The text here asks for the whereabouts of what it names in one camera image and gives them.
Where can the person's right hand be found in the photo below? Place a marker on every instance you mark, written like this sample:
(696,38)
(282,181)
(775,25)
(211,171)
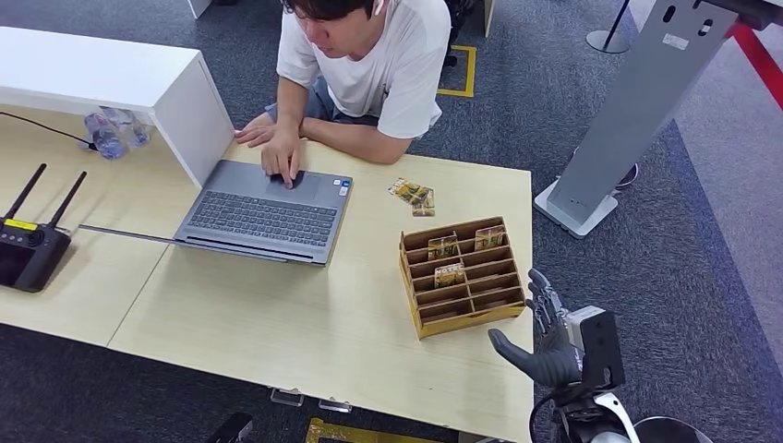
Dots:
(281,150)

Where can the person's left hand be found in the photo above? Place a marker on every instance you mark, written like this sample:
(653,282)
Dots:
(254,136)

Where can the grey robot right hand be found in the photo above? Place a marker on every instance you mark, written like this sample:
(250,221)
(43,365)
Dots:
(553,357)

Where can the grey laptop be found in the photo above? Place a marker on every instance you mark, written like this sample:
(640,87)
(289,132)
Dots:
(269,214)

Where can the person's right forearm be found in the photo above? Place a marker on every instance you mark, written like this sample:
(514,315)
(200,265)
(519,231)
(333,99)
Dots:
(289,104)

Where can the person's left forearm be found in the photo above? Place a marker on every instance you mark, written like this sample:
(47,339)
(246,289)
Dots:
(355,142)

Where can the round grey robot base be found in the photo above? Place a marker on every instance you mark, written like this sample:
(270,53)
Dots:
(679,430)

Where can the brown cardboard card holder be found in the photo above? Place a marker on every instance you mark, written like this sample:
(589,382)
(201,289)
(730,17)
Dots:
(471,324)

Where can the person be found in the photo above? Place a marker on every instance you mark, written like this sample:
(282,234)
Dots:
(379,67)

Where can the gold hotel card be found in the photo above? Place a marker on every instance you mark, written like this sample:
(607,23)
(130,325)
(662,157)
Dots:
(424,205)
(449,275)
(404,189)
(490,238)
(443,246)

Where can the clear plastic water bottle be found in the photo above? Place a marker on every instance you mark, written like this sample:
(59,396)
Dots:
(105,140)
(136,131)

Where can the white cabinet corner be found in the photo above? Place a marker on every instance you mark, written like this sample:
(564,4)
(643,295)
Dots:
(198,6)

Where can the white desk shelf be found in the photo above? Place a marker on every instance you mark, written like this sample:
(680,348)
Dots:
(110,73)

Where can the black round item behind kiosk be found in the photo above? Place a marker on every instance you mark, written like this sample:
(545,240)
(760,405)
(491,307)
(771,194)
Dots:
(628,175)

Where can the black office chair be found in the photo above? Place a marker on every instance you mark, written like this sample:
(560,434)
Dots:
(457,18)

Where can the white furniture leg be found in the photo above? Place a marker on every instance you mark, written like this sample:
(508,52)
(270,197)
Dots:
(488,15)

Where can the black remote controller with antennas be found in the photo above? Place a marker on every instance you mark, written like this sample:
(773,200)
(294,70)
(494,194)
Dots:
(30,254)

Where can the grey kiosk stand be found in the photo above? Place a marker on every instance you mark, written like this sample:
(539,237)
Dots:
(636,104)

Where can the black object under desk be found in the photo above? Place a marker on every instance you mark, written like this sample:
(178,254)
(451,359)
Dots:
(231,429)

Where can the red barrier belt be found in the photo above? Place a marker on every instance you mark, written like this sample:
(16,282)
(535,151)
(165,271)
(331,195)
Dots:
(761,64)

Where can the black and pale wrist camera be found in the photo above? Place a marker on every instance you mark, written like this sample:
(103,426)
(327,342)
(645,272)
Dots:
(602,348)

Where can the clear plastic desk bracket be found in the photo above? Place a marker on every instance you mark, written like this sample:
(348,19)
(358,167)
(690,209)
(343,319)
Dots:
(287,397)
(334,406)

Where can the stanchion post with round base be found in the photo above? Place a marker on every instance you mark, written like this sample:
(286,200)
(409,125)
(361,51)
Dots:
(608,40)

